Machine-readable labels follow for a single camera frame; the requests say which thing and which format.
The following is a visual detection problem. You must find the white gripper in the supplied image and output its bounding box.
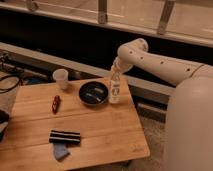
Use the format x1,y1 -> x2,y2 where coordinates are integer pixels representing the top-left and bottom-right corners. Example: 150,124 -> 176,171
111,57 -> 133,75

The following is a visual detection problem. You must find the clear plastic bottle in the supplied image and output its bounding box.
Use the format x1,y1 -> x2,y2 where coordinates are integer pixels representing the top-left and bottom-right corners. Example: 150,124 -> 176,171
109,72 -> 120,104

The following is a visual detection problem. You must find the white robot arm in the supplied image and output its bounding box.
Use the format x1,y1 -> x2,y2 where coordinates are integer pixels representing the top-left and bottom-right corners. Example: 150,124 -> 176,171
112,38 -> 213,86

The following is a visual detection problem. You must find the black round bowl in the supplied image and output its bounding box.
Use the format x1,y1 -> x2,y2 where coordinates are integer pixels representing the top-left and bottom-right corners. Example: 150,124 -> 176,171
79,81 -> 108,106

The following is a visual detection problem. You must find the translucent plastic cup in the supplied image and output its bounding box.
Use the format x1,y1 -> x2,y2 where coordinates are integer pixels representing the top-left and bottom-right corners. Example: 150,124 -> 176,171
52,69 -> 68,90

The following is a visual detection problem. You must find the small red object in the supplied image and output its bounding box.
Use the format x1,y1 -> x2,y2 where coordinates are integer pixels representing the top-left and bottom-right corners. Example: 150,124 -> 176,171
52,95 -> 61,114

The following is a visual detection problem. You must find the wooden folding table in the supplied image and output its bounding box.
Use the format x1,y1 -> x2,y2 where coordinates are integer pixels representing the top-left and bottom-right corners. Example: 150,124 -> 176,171
0,78 -> 150,171

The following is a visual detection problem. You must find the black white striped cloth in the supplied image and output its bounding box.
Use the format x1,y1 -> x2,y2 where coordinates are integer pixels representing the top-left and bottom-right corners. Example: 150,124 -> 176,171
49,130 -> 81,144

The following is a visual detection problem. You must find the blue grey cloth piece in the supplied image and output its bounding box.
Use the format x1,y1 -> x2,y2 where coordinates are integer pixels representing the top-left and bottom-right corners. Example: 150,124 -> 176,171
53,143 -> 70,160

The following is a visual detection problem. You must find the black cable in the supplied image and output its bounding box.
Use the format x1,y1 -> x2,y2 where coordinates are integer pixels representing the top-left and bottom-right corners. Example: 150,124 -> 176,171
0,73 -> 23,94

